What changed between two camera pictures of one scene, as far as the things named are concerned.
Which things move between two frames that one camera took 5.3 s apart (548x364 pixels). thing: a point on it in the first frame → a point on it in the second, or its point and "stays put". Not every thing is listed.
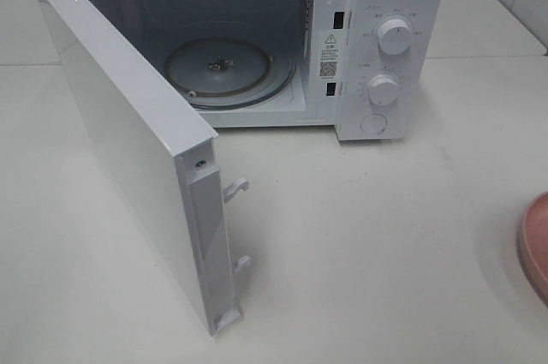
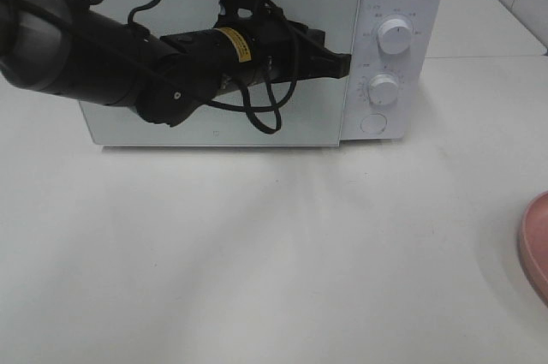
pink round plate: [533, 247] stays put
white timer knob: [383, 89] stays put
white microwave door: [167, 161] → [299, 111]
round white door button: [373, 123] stays put
